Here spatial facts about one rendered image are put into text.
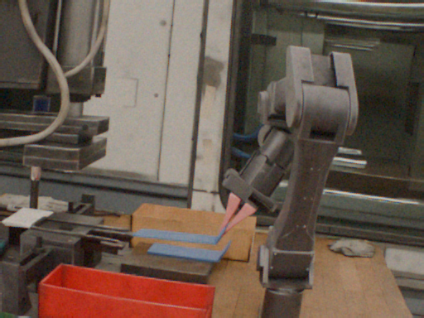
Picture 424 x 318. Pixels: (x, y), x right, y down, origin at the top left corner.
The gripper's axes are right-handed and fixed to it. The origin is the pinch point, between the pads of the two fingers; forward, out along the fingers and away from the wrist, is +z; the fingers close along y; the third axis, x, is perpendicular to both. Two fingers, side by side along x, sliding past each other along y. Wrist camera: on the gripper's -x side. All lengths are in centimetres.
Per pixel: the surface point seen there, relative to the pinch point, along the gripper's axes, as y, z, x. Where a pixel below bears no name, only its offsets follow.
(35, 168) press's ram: 30.9, 8.5, 9.0
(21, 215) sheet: 35.7, 24.9, -16.7
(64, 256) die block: 18.4, 17.6, 8.7
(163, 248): 8.2, 12.8, -19.0
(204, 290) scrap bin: -3.5, 7.1, 12.3
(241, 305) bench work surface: -10.3, 8.2, 2.4
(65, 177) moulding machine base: 43, 23, -60
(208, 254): 0.3, 8.5, -18.6
